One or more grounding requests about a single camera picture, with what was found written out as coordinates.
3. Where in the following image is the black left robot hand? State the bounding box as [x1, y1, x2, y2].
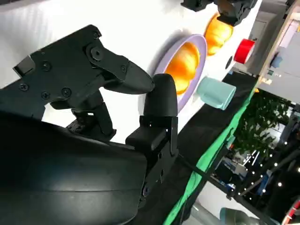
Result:
[214, 0, 258, 26]

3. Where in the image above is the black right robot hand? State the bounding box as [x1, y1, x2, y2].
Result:
[0, 24, 179, 225]

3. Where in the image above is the orange white toy bread roll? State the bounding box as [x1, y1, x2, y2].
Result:
[203, 13, 235, 56]
[164, 42, 201, 96]

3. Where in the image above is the red tape roll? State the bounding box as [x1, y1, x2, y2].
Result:
[234, 38, 255, 65]

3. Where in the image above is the black round table grommet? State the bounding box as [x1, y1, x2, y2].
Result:
[225, 55, 234, 70]

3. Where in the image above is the small blue box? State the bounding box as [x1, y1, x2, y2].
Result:
[272, 55, 284, 68]

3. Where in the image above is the lilac plate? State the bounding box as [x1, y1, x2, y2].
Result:
[153, 34, 208, 113]

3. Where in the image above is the grey cabinet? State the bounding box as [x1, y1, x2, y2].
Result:
[248, 0, 300, 101]

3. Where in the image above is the pale green mug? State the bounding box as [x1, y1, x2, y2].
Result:
[196, 76, 237, 111]

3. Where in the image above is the green leafy plant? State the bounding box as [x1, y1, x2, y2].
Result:
[234, 90, 293, 155]

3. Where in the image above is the black backdrop cloth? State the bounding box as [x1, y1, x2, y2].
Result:
[138, 71, 258, 225]

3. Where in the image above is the green cloth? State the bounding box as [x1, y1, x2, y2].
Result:
[163, 88, 256, 225]

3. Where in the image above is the grey-green pipe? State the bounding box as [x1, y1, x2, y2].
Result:
[219, 207, 270, 225]

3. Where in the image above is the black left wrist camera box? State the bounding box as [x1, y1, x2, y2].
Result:
[180, 0, 215, 12]

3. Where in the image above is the black cable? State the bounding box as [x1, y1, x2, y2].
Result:
[178, 153, 209, 182]

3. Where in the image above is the string of white lights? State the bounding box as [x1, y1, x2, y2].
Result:
[227, 140, 300, 200]

